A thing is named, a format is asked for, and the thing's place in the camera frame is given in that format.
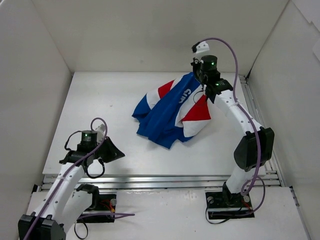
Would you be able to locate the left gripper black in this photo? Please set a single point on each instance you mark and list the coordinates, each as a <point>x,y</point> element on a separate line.
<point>110,150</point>

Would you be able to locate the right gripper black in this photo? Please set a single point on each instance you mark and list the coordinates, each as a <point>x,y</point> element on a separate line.
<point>197,72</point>

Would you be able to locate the blue white red jacket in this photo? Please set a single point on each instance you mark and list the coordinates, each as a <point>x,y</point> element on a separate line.
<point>175,111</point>

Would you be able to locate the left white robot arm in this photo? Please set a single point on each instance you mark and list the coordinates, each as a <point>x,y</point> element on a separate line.
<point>67,199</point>

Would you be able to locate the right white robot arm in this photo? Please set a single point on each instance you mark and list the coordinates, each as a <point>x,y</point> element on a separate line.
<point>256,142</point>

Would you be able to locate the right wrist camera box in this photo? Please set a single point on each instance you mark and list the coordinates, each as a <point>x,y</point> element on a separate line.
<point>200,47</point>

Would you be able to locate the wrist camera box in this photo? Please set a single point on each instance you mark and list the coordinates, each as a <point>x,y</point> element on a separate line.
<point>200,47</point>
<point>101,130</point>

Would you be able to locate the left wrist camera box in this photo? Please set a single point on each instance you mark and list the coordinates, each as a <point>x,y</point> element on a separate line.
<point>101,130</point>

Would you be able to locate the aluminium front rail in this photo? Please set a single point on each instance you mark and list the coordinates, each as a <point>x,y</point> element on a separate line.
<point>161,182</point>

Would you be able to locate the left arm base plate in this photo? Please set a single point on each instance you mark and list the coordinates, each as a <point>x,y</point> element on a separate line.
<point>106,204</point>

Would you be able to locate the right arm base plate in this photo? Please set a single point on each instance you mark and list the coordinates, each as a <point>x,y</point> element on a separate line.
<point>218,211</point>

